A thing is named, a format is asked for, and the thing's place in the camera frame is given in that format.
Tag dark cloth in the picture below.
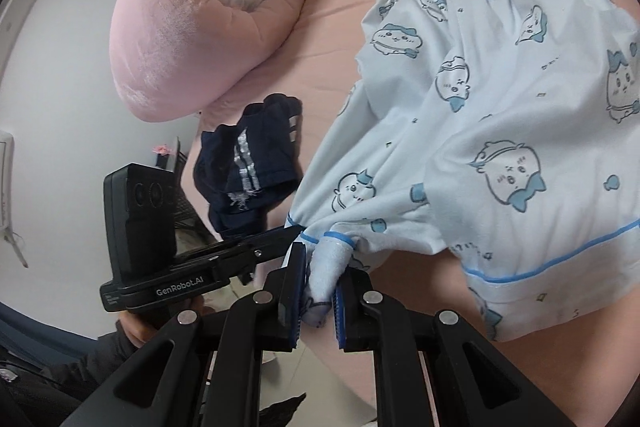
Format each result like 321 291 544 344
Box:
257 392 307 427

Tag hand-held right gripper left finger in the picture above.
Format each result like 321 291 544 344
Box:
57 242 307 427

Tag pink bed sheet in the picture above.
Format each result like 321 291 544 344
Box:
180 0 640 427

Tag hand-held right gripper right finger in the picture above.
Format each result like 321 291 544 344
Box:
332 269 533 427

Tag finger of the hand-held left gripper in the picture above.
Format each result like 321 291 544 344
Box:
222 225 304 259

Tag person's left forearm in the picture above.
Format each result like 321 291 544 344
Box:
0 334 151 427

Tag navy shorts with white stripes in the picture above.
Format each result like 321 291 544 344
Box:
194 93 303 238

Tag pink rolled quilt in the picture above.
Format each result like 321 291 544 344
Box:
109 0 323 124

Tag light blue printed shorts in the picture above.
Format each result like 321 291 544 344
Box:
285 0 640 343

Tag person's left hand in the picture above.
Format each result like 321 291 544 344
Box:
120 307 168 350

